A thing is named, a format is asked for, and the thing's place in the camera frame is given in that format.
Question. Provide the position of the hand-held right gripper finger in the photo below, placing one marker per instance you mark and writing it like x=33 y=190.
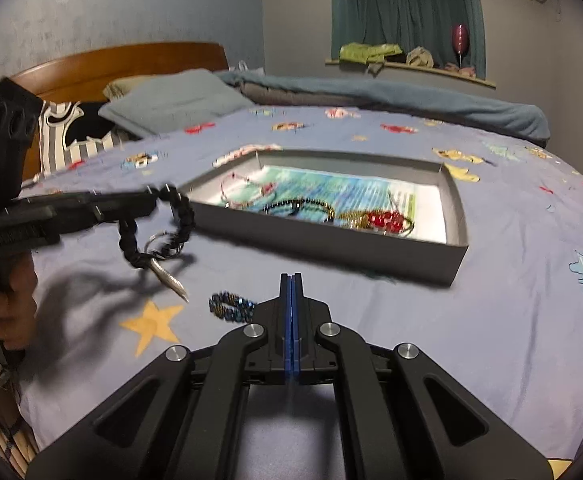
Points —
x=296 y=340
x=287 y=340

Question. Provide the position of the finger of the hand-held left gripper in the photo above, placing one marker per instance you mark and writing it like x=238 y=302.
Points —
x=91 y=221
x=106 y=200

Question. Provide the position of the grey shallow cardboard box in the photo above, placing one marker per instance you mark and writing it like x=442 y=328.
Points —
x=371 y=255

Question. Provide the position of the person's left hand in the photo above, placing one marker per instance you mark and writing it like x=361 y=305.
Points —
x=18 y=310

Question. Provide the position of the black and white striped pillow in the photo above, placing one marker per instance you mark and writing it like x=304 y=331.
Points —
x=58 y=145

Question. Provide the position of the yellowish pillow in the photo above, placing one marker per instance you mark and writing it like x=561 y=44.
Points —
x=119 y=87

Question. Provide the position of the grey-blue pillow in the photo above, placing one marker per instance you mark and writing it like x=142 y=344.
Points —
x=176 y=100

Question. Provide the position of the wooden bed headboard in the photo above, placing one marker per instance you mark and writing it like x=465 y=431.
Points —
x=121 y=62

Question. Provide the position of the blue-green printed paper sheet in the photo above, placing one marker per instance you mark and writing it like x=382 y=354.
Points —
x=331 y=185

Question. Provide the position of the cartoon printed blue bed sheet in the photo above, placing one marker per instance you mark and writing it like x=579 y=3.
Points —
x=496 y=285

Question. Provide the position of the wooden slatted object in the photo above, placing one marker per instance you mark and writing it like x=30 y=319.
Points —
x=1 y=435

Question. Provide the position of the blue blanket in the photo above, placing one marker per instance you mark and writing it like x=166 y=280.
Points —
x=396 y=100

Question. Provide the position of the green cloth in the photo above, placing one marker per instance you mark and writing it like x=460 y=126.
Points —
x=366 y=52

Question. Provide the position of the beige cloth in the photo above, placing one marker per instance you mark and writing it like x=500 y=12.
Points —
x=419 y=57

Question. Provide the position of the window sill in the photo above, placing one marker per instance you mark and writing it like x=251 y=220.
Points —
x=471 y=79

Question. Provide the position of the pink cloth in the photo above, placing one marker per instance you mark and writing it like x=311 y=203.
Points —
x=459 y=70

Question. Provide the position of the teal window curtain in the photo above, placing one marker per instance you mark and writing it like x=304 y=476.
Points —
x=406 y=5

